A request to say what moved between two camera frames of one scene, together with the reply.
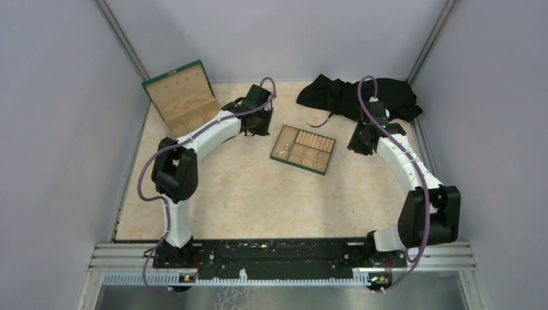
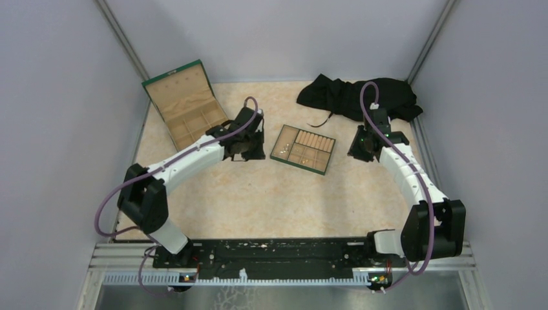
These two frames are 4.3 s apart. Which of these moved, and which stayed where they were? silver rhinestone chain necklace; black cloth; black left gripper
Moved: black left gripper
Stayed: black cloth; silver rhinestone chain necklace
